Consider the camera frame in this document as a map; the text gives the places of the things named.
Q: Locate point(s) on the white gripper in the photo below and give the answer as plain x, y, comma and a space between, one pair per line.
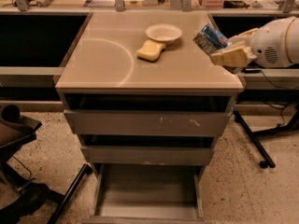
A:
269, 44

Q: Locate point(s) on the redbull can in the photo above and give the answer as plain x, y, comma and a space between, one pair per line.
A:
210, 39

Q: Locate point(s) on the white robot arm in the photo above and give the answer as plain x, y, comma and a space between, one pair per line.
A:
296, 44

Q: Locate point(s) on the grey drawer cabinet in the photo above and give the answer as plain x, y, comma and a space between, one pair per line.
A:
104, 74

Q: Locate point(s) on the top drawer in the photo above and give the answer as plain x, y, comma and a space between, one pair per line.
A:
147, 123

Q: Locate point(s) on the drawer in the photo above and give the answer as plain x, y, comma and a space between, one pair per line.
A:
148, 155
147, 123
146, 194

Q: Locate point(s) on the middle drawer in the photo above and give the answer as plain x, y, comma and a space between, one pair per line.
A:
148, 155

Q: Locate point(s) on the bottom drawer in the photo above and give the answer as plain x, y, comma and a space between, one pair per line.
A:
146, 194

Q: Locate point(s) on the white bowl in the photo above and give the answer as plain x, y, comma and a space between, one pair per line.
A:
163, 32

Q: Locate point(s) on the yellow sponge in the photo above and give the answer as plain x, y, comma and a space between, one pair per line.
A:
150, 50

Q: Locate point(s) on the black stand leg left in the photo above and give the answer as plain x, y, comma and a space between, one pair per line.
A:
70, 192

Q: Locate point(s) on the black office chair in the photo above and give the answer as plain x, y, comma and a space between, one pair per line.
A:
16, 131

